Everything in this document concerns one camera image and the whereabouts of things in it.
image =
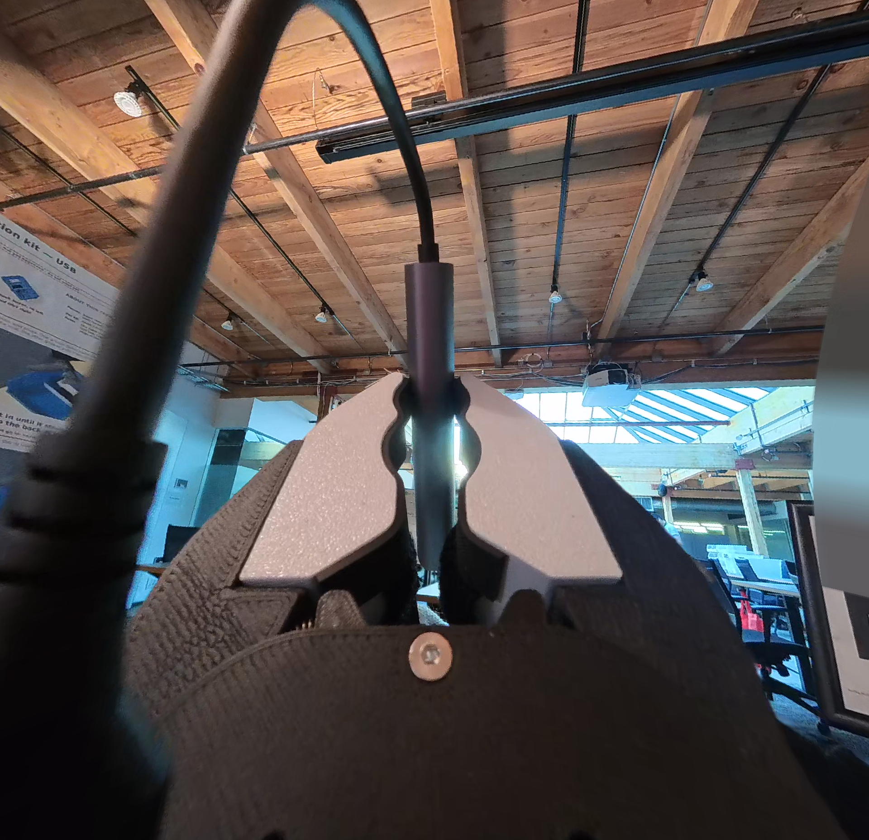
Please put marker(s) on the black ceiling track rail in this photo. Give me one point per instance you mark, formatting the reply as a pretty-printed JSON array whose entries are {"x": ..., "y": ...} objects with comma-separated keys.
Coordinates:
[{"x": 611, "y": 93}]

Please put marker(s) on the grey USB hub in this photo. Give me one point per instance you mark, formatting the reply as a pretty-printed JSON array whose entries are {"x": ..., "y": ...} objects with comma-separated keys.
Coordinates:
[{"x": 429, "y": 337}]

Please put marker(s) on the black office chair red item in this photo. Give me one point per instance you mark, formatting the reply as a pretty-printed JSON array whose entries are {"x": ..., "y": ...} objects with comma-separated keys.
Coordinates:
[{"x": 753, "y": 616}]

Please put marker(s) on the framed marker sign on stand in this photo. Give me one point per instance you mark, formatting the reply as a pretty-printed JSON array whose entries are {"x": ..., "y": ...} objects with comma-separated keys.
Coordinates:
[{"x": 835, "y": 623}]

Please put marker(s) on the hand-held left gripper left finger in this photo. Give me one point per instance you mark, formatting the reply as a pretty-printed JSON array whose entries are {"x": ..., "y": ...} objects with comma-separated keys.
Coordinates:
[{"x": 326, "y": 507}]

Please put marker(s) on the instruction sign on stand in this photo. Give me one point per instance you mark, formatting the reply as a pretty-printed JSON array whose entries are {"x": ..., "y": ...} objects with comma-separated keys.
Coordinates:
[{"x": 47, "y": 310}]

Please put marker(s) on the ceiling mounted grey box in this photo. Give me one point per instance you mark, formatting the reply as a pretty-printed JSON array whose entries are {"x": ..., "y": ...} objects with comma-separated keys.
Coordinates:
[{"x": 611, "y": 385}]

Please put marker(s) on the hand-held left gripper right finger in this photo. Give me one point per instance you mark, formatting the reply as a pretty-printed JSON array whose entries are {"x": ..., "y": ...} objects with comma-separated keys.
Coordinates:
[{"x": 536, "y": 507}]

